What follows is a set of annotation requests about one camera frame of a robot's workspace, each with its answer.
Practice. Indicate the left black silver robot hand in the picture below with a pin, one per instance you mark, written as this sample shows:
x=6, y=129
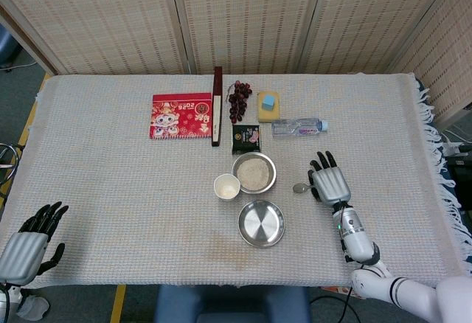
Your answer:
x=24, y=258

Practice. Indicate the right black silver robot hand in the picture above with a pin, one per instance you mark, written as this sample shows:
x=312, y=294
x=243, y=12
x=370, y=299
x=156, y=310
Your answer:
x=332, y=184

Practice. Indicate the metal spoon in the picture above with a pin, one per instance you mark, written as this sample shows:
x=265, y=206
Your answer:
x=298, y=188

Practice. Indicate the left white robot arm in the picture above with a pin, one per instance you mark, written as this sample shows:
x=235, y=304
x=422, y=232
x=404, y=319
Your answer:
x=5, y=299

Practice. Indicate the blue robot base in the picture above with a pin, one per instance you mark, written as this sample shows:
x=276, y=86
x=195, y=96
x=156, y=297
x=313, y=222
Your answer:
x=232, y=304

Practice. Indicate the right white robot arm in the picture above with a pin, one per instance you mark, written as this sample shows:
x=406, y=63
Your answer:
x=355, y=236

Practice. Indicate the steel bowl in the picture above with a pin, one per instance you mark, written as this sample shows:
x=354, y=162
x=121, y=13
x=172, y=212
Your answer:
x=272, y=175

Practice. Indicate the orange and white packet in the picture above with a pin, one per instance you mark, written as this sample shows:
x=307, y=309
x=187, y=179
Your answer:
x=339, y=289

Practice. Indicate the white paper cup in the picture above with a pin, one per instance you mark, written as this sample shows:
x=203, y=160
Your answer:
x=226, y=187

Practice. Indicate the crumpled white cloth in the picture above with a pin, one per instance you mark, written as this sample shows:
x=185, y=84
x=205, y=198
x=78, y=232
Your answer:
x=33, y=307

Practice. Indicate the clear plastic water bottle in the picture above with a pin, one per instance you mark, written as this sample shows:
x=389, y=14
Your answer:
x=295, y=127

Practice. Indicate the empty steel plate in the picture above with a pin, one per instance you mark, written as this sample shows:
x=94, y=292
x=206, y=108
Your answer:
x=262, y=223

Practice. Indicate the yellow sponge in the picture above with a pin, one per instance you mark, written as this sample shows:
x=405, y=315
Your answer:
x=268, y=114

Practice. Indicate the black snack packet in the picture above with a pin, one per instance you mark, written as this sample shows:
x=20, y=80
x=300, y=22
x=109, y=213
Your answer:
x=246, y=138

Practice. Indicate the chrome metal stool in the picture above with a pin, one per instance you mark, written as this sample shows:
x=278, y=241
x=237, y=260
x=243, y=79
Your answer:
x=9, y=160

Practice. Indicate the light blue cube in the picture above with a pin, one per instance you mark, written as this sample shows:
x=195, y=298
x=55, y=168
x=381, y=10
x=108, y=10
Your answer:
x=268, y=101

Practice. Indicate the white woven tablecloth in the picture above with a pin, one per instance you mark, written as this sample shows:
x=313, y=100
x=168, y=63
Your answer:
x=129, y=197

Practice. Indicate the bunch of red grapes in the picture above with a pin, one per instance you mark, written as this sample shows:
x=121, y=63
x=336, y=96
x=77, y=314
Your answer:
x=237, y=103

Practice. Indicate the white power strip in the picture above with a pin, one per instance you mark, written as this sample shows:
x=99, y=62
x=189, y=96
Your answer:
x=457, y=148

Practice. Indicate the dark wooden stick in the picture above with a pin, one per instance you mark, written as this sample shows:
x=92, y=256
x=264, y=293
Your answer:
x=217, y=109

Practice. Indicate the red spiral desk calendar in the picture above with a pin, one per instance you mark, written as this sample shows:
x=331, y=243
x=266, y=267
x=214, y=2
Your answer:
x=180, y=116

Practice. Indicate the woven bamboo folding screen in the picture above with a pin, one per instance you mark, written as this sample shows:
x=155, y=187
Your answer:
x=239, y=17

